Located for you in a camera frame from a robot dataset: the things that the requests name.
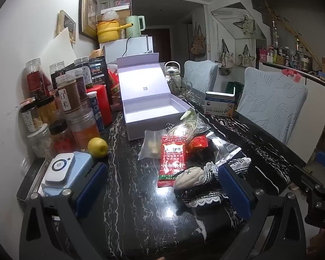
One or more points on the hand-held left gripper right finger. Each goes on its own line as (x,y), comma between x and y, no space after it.
(234,192)

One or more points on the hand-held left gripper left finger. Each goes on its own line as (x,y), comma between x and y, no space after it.
(90,189)

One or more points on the small red snack packet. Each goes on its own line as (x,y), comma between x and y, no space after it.
(197,143)

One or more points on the white gift box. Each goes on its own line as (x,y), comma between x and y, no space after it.
(149,108)

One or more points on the light blue box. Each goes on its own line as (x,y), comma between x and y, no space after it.
(82,162)

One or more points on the white round-button device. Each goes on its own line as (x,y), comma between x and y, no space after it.
(59,168)

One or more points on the yellow lemon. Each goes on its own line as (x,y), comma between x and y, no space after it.
(97,147)

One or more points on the silver foil packet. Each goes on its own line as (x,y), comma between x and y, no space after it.
(224,147)

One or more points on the white counter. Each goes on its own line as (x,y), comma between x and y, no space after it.
(318,108)

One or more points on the metal tray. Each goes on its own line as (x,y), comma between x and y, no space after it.
(29,184)

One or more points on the long red snack packet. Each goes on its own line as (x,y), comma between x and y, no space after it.
(170,159)

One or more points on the blue tablet tube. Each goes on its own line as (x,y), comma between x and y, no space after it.
(97,116)

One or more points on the clear zip bag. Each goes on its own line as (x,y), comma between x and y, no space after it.
(151,146)

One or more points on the chair with pale blue cover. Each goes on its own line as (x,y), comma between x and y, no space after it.
(200,75)
(270,103)

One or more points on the red canister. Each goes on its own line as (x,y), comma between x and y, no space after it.
(103,105)

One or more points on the face mask box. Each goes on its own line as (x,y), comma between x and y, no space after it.
(219,104)

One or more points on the red cloth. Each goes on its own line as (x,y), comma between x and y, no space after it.
(291,74)

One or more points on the green white packet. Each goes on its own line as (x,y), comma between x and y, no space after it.
(188,114)

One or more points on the group of plastic food jars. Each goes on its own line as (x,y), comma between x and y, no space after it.
(69,94)

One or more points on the green bag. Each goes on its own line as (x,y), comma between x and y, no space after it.
(234,89)

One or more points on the red printed bag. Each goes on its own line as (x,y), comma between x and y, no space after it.
(114,86)

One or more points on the group of bottles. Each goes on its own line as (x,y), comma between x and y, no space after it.
(284,55)

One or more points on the glass mug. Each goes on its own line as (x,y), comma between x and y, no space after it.
(181,86)

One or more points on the black printed box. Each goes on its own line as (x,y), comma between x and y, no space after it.
(98,70)

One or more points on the white tote bag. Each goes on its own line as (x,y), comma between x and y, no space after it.
(246,58)
(227,58)

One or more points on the bamboo stick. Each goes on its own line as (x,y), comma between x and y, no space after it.
(295,33)

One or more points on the white board sheet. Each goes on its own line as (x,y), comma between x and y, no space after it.
(58,51)

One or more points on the white mini fridge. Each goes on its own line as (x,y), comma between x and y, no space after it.
(135,46)

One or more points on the brown tote bag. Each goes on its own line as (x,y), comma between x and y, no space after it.
(197,44)

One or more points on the hanging canvas bag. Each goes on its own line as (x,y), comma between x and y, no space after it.
(245,25)

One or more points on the yellow pot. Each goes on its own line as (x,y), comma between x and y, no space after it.
(108,31)

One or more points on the green electric kettle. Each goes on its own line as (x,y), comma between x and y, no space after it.
(132,27)

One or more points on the metal rail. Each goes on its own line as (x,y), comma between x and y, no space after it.
(314,75)

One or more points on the small picture frame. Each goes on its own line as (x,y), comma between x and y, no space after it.
(66,25)

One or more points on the large picture frame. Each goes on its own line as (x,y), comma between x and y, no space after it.
(88,10)

